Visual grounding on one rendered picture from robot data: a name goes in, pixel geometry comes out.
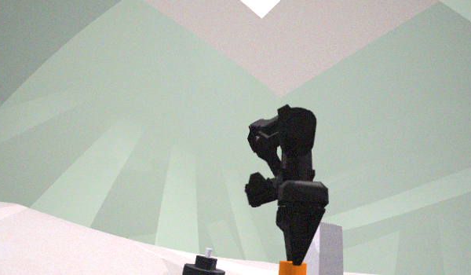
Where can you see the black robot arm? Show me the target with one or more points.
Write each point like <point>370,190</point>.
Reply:
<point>293,129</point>

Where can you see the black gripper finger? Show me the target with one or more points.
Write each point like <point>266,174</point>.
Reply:
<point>303,223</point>
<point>284,227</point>

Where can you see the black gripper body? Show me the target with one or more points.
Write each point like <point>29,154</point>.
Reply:
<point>298,189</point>

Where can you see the orange knob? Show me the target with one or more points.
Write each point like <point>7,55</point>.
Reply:
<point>287,268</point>

